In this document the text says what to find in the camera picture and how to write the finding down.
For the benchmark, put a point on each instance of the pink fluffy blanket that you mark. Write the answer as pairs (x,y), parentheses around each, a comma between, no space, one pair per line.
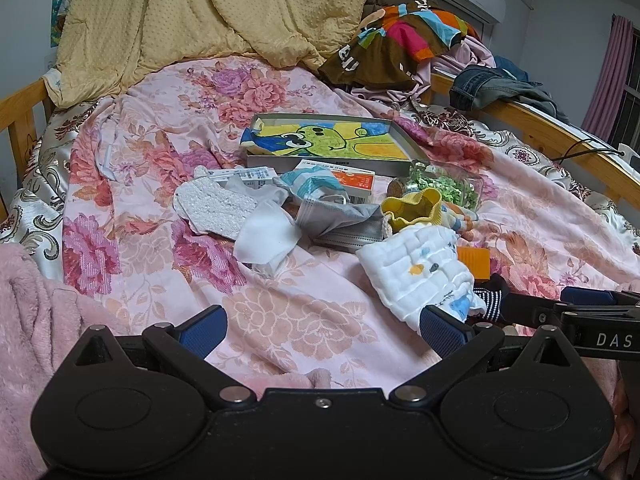
(41,320)

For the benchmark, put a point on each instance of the yellow striped drawstring pouch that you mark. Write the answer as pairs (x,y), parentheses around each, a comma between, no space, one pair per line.
(426,207)

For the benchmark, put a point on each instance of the dark grey garment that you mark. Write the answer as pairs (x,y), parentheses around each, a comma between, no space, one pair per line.
(525,93)

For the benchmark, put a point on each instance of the brown multicolour striped garment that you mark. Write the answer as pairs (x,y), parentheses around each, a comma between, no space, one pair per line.
(387,52)

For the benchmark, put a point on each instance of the black striped sock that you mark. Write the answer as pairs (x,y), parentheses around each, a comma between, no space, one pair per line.
(493,293)

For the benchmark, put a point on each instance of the white printed gauze cloth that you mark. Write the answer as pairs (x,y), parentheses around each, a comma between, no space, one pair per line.
(419,267)

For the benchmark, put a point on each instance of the bag of green paper stars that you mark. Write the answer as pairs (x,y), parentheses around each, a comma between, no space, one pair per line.
(455,185)

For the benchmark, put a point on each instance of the gold brocade bedsheet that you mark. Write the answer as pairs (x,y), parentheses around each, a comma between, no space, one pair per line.
(36,210)

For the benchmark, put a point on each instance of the blue wall poster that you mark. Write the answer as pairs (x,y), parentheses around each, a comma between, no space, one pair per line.
(59,9)

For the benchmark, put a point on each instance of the pink curtain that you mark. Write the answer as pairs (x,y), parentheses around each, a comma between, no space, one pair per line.
(602,109)

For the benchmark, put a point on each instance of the orange white medicine box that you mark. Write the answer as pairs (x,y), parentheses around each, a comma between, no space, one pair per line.
(358,183)

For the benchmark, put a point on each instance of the beige dotted blanket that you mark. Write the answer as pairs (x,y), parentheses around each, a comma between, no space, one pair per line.
(108,46)

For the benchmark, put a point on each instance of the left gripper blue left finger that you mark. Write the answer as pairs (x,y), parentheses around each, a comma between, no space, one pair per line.
(204,332)

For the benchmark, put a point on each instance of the wooden headboard rail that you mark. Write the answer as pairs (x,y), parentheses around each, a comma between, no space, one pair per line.
(18,119)

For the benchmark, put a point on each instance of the pink floral quilt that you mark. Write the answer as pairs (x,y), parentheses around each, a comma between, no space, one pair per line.
(316,320)

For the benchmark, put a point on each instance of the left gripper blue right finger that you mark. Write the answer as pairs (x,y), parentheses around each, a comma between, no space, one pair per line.
(442,332)

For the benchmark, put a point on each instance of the grey face mask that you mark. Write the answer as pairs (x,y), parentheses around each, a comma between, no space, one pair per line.
(347,227)

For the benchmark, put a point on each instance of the blue white plastic packet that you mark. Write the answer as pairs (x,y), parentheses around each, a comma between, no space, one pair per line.
(313,184)

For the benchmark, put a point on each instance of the blue denim jeans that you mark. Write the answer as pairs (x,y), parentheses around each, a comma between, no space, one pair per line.
(477,86)

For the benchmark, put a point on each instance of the wooden bed rail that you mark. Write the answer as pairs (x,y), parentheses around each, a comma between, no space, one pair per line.
(564,142)

